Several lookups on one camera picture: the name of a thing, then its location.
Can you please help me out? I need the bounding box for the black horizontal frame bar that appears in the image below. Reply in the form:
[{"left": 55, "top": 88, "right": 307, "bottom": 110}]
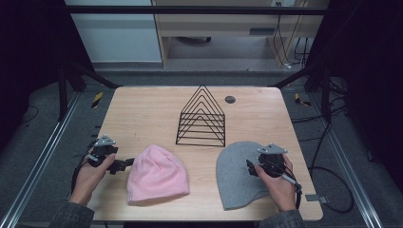
[{"left": 67, "top": 5, "right": 328, "bottom": 15}]

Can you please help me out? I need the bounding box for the black wire rack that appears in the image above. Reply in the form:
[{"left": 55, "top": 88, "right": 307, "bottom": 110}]
[{"left": 175, "top": 84, "right": 227, "bottom": 148}]

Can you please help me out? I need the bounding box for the black curtain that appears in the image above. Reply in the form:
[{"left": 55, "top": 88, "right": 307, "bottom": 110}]
[
  {"left": 305, "top": 0, "right": 403, "bottom": 184},
  {"left": 0, "top": 0, "right": 96, "bottom": 153}
]

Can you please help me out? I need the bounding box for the grey cable connector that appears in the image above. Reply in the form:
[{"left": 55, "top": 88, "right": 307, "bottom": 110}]
[{"left": 305, "top": 193, "right": 329, "bottom": 204}]

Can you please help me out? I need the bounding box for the yellow cable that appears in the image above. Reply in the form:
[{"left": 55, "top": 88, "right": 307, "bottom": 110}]
[{"left": 273, "top": 0, "right": 309, "bottom": 68}]

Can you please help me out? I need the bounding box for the black metal stand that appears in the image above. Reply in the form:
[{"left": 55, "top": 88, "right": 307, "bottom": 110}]
[
  {"left": 272, "top": 61, "right": 334, "bottom": 124},
  {"left": 57, "top": 59, "right": 120, "bottom": 123}
]

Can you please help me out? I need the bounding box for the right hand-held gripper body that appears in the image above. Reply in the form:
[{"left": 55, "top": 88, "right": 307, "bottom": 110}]
[{"left": 255, "top": 142, "right": 289, "bottom": 179}]

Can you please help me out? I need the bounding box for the white cabinet panel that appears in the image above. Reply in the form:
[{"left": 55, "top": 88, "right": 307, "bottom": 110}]
[{"left": 64, "top": 0, "right": 163, "bottom": 64}]

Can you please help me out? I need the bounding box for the pink knit hat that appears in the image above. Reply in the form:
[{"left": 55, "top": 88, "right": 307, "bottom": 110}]
[{"left": 126, "top": 143, "right": 191, "bottom": 205}]

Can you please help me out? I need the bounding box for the right hand-held gripper cable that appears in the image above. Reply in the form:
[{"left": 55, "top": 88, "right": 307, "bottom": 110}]
[{"left": 278, "top": 164, "right": 303, "bottom": 211}]

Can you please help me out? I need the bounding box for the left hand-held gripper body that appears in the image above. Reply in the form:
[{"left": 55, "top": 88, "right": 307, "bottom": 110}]
[{"left": 86, "top": 134, "right": 120, "bottom": 169}]

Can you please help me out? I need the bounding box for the left hand-held gripper cable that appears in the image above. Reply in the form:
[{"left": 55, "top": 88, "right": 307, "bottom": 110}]
[{"left": 69, "top": 139, "right": 99, "bottom": 195}]

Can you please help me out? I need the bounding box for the person's right hand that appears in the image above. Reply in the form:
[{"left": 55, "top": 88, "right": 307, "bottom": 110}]
[{"left": 254, "top": 155, "right": 299, "bottom": 213}]

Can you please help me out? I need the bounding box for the person's left hand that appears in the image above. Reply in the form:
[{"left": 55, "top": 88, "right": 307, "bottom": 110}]
[{"left": 68, "top": 153, "right": 117, "bottom": 207}]

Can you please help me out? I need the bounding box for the black looped floor cable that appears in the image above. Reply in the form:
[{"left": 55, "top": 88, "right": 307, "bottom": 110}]
[{"left": 308, "top": 165, "right": 355, "bottom": 214}]

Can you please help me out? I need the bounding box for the thin black floor cable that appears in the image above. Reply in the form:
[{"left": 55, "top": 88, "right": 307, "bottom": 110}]
[{"left": 18, "top": 104, "right": 41, "bottom": 125}]

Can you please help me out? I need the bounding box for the aluminium frame rail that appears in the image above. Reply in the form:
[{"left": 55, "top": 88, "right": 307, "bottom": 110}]
[
  {"left": 0, "top": 91, "right": 81, "bottom": 228},
  {"left": 308, "top": 91, "right": 385, "bottom": 228}
]

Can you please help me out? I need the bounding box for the hand-held gripper cable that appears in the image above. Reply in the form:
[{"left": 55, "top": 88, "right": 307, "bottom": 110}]
[
  {"left": 69, "top": 139, "right": 99, "bottom": 195},
  {"left": 278, "top": 164, "right": 303, "bottom": 211}
]

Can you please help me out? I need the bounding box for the grey knit hat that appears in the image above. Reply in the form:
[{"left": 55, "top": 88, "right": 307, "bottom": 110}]
[{"left": 216, "top": 141, "right": 278, "bottom": 212}]

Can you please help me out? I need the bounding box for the yellow black tape strip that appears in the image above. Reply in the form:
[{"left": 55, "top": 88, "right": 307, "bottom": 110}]
[
  {"left": 91, "top": 91, "right": 105, "bottom": 109},
  {"left": 294, "top": 92, "right": 312, "bottom": 107}
]

